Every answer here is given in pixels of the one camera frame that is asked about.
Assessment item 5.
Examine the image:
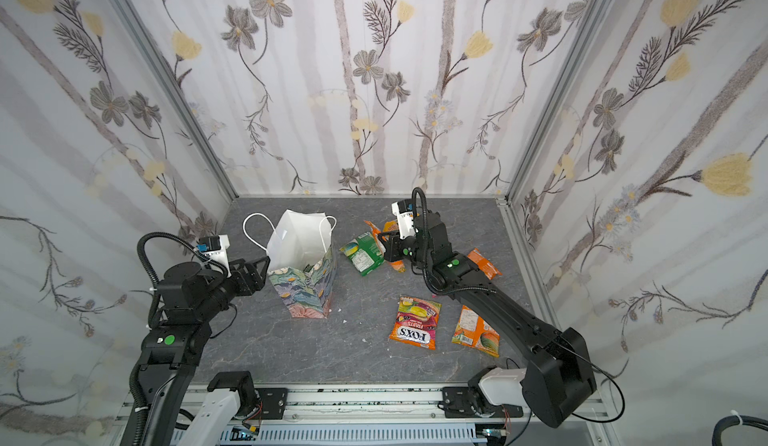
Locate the floral white paper bag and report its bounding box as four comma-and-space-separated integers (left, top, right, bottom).
242, 210, 338, 319

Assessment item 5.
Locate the Fox's fruit candy bag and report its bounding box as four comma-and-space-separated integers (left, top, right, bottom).
389, 296, 442, 350

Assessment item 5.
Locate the orange fruit snack packet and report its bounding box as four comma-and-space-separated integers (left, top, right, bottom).
451, 306, 500, 358

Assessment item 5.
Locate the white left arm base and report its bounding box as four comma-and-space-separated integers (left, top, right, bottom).
178, 371, 261, 446

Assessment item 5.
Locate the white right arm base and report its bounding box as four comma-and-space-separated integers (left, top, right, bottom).
468, 367, 527, 417

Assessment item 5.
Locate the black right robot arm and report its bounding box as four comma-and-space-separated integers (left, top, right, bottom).
378, 188, 597, 428

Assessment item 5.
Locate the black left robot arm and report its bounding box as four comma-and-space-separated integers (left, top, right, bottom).
121, 232, 270, 445

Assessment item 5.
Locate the yellow candy bag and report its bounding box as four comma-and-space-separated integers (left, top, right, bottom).
364, 220, 407, 274

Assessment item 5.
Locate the green snack packet rear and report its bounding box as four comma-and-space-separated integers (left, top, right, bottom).
340, 232, 384, 277

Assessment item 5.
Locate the orange chips packet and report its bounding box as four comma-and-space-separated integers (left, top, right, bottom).
467, 248, 502, 280

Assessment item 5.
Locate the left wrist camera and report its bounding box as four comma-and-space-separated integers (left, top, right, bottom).
197, 235, 231, 276

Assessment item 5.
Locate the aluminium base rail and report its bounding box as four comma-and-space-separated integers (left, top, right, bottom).
217, 382, 620, 445

